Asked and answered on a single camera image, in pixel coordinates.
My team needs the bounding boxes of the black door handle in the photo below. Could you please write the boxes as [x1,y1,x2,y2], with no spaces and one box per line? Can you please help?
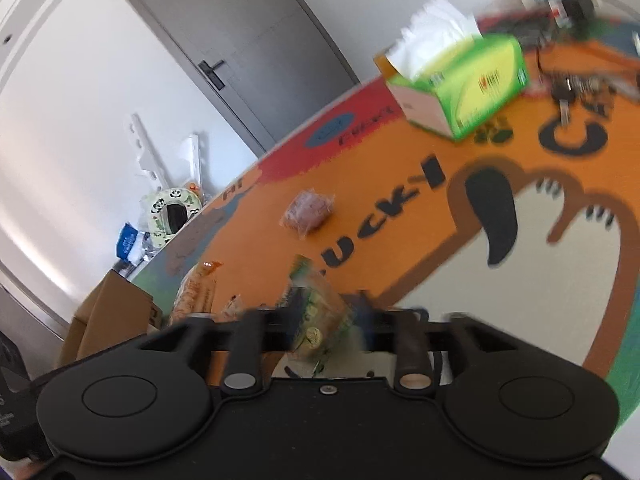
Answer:
[197,59,227,92]

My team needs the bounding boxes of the grey door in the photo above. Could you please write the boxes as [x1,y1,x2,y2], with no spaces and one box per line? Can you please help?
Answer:
[114,0,362,157]

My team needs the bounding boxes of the colourful printed table mat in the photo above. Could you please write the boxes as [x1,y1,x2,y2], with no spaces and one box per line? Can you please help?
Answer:
[164,7,640,438]

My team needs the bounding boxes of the short white shelf bracket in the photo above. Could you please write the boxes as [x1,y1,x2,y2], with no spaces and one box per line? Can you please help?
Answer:
[176,132,207,189]

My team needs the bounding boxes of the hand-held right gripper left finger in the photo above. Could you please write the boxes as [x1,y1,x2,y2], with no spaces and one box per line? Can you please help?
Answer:
[137,292,307,396]

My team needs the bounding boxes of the black charger adapter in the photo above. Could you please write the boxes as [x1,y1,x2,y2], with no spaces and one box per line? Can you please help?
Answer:
[559,0,595,30]

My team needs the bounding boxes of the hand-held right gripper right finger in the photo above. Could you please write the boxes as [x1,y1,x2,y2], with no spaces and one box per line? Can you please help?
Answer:
[356,292,506,395]

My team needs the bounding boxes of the panda print toilet seat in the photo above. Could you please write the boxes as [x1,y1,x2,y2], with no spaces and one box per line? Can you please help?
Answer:
[139,185,204,249]

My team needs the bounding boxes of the brown cardboard box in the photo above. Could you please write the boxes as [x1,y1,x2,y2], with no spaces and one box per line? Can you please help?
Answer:
[54,270,164,377]

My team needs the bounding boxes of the pink snack packet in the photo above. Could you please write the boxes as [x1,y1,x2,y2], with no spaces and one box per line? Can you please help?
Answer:
[279,188,336,237]

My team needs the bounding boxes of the orange biscuit packet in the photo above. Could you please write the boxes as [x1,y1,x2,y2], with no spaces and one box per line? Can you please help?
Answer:
[166,260,224,327]

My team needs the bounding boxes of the tall white shelf bracket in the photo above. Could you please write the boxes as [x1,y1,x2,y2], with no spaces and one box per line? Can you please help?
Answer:
[124,112,172,192]

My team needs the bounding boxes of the green tissue box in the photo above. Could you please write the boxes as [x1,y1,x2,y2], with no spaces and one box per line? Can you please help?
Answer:
[386,0,532,142]

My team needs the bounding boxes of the bunch of keys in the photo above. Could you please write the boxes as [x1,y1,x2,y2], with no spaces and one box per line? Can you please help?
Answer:
[546,72,618,127]

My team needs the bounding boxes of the blue plastic pack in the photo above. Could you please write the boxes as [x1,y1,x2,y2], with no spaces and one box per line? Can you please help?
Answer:
[115,222,147,264]

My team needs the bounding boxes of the small green snack packet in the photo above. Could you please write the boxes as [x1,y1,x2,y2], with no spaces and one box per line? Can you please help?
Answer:
[282,254,357,362]

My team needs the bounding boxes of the small orange box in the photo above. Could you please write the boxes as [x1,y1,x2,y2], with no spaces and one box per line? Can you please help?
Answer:
[373,50,402,80]

